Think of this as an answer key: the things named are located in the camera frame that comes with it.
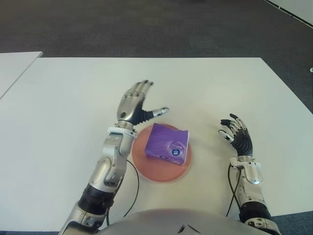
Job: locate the silver robot torso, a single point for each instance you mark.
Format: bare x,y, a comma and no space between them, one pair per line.
171,222

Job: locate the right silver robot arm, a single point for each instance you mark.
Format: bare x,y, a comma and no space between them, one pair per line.
252,191

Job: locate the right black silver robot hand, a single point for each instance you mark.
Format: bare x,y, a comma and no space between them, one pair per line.
242,142

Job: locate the pink round plate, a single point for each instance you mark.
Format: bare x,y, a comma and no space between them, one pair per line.
161,172

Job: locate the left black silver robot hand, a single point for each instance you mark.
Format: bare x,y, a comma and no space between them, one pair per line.
130,107

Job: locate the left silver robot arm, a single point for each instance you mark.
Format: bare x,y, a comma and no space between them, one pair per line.
107,171

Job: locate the purple tissue paper pack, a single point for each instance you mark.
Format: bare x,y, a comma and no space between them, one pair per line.
163,142

